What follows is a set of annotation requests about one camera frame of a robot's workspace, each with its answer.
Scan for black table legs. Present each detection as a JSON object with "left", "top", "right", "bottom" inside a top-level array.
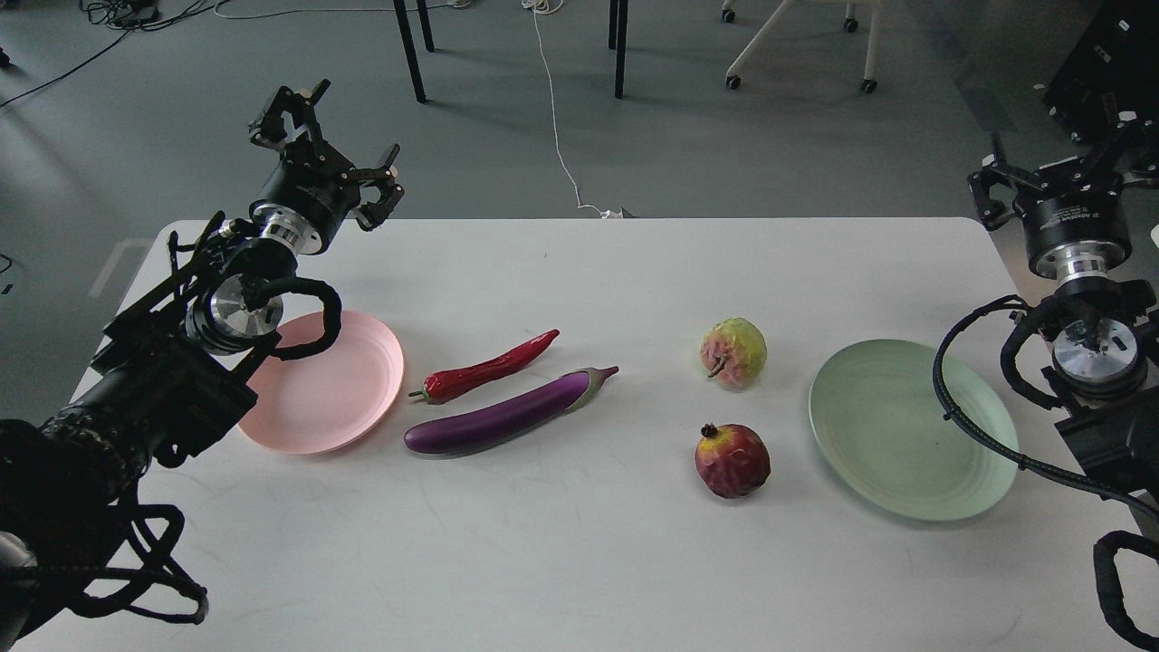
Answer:
[{"left": 389, "top": 1, "right": 629, "bottom": 104}]

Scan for black cables on floor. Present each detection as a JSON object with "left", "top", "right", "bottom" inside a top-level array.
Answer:
[{"left": 0, "top": 0, "right": 227, "bottom": 110}]

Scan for red chili pepper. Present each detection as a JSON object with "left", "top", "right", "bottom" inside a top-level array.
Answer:
[{"left": 408, "top": 329, "right": 561, "bottom": 405}]

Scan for green plate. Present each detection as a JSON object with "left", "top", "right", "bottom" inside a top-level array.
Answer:
[{"left": 809, "top": 340, "right": 1016, "bottom": 523}]

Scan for yellow pink custard apple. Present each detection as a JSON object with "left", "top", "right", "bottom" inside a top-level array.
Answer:
[{"left": 699, "top": 317, "right": 770, "bottom": 389}]

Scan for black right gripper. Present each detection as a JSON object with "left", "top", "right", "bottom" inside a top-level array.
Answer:
[{"left": 967, "top": 95, "right": 1159, "bottom": 280}]

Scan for red pomegranate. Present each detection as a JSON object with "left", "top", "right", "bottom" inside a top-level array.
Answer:
[{"left": 693, "top": 424, "right": 771, "bottom": 499}]

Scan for purple eggplant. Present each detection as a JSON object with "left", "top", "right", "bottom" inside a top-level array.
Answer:
[{"left": 403, "top": 366, "right": 619, "bottom": 455}]

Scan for black equipment case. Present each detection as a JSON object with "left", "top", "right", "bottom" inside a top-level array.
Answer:
[{"left": 1043, "top": 1, "right": 1158, "bottom": 142}]

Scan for white cable on floor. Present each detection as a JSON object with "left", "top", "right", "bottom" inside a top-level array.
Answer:
[{"left": 522, "top": 0, "right": 624, "bottom": 220}]

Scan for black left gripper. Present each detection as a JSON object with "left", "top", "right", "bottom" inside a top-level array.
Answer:
[{"left": 248, "top": 80, "right": 404, "bottom": 255}]

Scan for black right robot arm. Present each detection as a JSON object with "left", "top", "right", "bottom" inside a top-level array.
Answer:
[{"left": 932, "top": 111, "right": 1158, "bottom": 521}]

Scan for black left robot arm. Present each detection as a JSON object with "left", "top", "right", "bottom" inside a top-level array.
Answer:
[{"left": 1, "top": 80, "right": 403, "bottom": 649}]

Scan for white rolling chair base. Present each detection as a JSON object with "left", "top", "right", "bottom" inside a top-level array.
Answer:
[{"left": 721, "top": 0, "right": 884, "bottom": 94}]

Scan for pink plate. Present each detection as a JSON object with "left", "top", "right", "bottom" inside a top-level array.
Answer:
[{"left": 236, "top": 312, "right": 404, "bottom": 455}]

